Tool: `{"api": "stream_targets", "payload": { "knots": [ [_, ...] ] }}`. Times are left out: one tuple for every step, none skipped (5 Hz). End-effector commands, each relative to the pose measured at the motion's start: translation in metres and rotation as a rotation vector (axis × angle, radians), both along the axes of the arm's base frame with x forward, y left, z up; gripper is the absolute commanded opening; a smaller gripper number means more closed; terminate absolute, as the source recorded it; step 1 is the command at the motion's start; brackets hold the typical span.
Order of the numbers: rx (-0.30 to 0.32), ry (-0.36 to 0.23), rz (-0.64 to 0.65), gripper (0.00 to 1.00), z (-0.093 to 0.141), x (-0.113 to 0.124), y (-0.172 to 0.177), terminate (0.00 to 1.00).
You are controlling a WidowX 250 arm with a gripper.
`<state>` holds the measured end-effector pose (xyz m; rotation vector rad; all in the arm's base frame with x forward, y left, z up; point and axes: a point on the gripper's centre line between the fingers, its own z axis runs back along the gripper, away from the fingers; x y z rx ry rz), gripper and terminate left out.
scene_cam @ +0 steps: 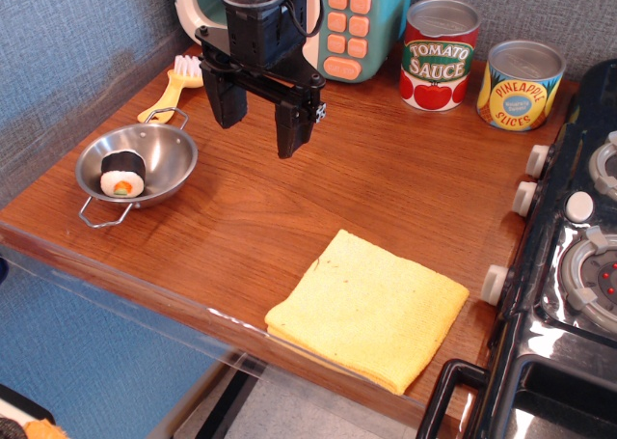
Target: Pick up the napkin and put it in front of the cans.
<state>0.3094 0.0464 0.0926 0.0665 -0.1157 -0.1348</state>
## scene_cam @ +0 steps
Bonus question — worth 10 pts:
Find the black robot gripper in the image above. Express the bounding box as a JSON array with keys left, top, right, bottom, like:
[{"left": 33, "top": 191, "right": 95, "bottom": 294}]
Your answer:
[{"left": 196, "top": 0, "right": 325, "bottom": 159}]

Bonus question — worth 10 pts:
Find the yellow towel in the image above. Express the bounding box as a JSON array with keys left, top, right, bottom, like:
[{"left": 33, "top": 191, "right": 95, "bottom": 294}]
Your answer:
[{"left": 265, "top": 230, "right": 469, "bottom": 396}]

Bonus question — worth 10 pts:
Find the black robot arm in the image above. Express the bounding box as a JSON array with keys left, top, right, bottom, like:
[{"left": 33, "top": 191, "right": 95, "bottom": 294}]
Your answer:
[{"left": 196, "top": 0, "right": 326, "bottom": 159}]

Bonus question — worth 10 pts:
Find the yellow dish brush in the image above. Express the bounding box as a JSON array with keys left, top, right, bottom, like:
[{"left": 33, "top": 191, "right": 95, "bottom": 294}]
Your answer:
[{"left": 137, "top": 55, "right": 203, "bottom": 123}]

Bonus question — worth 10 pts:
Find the teal toy microwave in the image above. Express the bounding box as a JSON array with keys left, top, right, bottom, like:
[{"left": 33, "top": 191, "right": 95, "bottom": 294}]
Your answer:
[{"left": 174, "top": 0, "right": 411, "bottom": 83}]

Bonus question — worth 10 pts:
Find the toy sushi roll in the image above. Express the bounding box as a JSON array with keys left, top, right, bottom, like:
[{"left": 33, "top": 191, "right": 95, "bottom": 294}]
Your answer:
[{"left": 99, "top": 151, "right": 146, "bottom": 198}]

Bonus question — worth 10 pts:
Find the tomato sauce can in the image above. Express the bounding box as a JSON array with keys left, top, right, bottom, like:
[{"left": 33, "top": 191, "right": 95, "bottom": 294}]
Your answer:
[{"left": 399, "top": 0, "right": 481, "bottom": 112}]

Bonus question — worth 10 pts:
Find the pineapple slices can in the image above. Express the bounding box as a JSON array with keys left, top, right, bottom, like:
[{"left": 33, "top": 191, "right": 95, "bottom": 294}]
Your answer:
[{"left": 476, "top": 40, "right": 566, "bottom": 132}]

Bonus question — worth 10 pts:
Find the grey stove knob middle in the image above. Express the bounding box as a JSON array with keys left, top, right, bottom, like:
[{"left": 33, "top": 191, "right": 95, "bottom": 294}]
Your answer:
[{"left": 512, "top": 181, "right": 537, "bottom": 217}]

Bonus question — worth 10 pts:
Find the grey stove knob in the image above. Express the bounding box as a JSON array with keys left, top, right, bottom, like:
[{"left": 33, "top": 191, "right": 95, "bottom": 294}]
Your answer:
[
  {"left": 525, "top": 145, "right": 550, "bottom": 178},
  {"left": 481, "top": 264, "right": 509, "bottom": 306},
  {"left": 512, "top": 181, "right": 537, "bottom": 217}
]

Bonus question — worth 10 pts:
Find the grey stove knob rear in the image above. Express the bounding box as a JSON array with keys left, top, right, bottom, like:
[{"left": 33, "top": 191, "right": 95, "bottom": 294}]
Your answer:
[{"left": 525, "top": 145, "right": 550, "bottom": 178}]

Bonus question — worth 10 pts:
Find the grey stove knob front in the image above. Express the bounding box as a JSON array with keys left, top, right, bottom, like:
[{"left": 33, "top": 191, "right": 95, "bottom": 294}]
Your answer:
[{"left": 481, "top": 264, "right": 509, "bottom": 306}]

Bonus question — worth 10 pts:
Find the black toy stove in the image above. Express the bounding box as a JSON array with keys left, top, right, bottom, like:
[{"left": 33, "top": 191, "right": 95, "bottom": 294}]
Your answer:
[{"left": 417, "top": 60, "right": 616, "bottom": 438}]

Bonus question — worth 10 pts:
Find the orange black object corner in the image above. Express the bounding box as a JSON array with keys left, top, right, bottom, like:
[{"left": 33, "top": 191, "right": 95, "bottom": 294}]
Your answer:
[{"left": 1, "top": 385, "right": 68, "bottom": 439}]

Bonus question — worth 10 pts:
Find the steel bowl with handles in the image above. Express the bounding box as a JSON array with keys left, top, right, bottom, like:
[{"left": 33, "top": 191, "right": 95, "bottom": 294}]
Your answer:
[{"left": 75, "top": 107, "right": 198, "bottom": 229}]

